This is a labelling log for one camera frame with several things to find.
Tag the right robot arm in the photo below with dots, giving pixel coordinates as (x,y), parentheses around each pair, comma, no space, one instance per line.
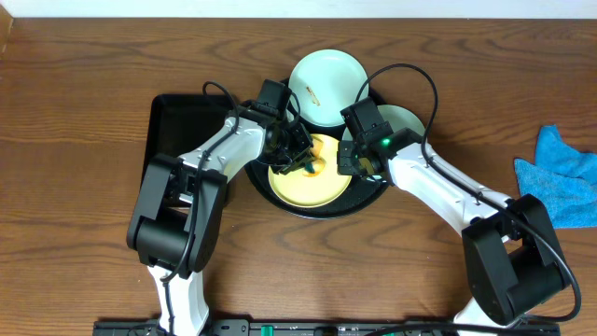
(513,258)

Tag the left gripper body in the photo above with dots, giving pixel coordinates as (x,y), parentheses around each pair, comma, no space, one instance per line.
(295,152)

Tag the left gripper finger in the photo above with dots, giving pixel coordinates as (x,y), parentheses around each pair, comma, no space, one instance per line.
(285,168)
(302,159)

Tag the blue cloth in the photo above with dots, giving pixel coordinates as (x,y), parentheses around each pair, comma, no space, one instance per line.
(562,178)

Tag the light blue plate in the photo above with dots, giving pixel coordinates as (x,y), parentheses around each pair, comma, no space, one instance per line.
(396,116)
(325,82)

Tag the black rectangular tray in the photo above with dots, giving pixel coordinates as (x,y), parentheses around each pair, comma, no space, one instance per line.
(179,123)

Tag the light blue plate right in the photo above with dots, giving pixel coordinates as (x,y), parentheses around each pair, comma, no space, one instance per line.
(396,116)

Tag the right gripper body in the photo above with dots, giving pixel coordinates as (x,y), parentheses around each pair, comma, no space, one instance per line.
(348,160)

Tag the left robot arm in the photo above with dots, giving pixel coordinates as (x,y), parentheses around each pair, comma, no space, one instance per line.
(176,218)

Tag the yellow plate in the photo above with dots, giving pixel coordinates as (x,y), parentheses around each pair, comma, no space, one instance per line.
(297,189)

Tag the light blue plate top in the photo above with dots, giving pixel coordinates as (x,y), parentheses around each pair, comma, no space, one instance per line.
(325,82)

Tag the black round tray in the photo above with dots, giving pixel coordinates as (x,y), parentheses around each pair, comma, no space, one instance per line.
(360,194)

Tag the green yellow sponge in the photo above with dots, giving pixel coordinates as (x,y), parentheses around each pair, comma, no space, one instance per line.
(316,164)

